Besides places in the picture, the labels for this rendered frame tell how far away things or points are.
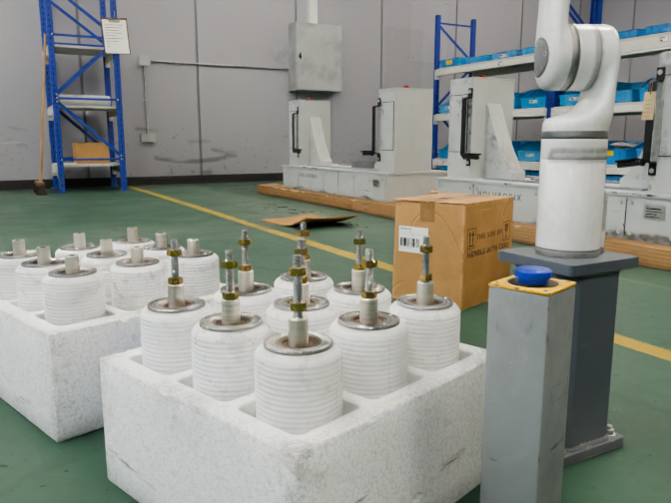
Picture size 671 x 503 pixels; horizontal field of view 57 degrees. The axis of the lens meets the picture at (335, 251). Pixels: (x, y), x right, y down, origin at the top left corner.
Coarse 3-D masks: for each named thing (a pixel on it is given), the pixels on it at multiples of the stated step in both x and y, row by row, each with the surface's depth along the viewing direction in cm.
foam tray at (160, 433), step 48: (144, 384) 76; (192, 384) 78; (432, 384) 75; (480, 384) 82; (144, 432) 78; (192, 432) 70; (240, 432) 64; (336, 432) 62; (384, 432) 68; (432, 432) 75; (480, 432) 84; (144, 480) 80; (192, 480) 71; (240, 480) 65; (288, 480) 59; (336, 480) 63; (384, 480) 69; (432, 480) 76
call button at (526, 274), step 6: (516, 270) 68; (522, 270) 67; (528, 270) 67; (534, 270) 67; (540, 270) 67; (546, 270) 67; (516, 276) 68; (522, 276) 67; (528, 276) 67; (534, 276) 66; (540, 276) 66; (546, 276) 67; (522, 282) 68; (528, 282) 67; (534, 282) 67; (540, 282) 67; (546, 282) 67
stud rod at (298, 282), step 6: (294, 258) 65; (300, 258) 65; (294, 264) 65; (300, 264) 65; (294, 276) 66; (300, 276) 66; (294, 282) 66; (300, 282) 66; (294, 288) 66; (300, 288) 66; (294, 294) 66; (300, 294) 66; (294, 300) 66; (300, 300) 66; (294, 312) 66; (300, 312) 66
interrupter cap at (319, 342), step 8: (272, 336) 69; (280, 336) 69; (288, 336) 69; (312, 336) 69; (320, 336) 69; (328, 336) 69; (264, 344) 66; (272, 344) 66; (280, 344) 66; (288, 344) 67; (312, 344) 67; (320, 344) 66; (328, 344) 66; (272, 352) 65; (280, 352) 64; (288, 352) 64; (296, 352) 64; (304, 352) 64; (312, 352) 64; (320, 352) 64
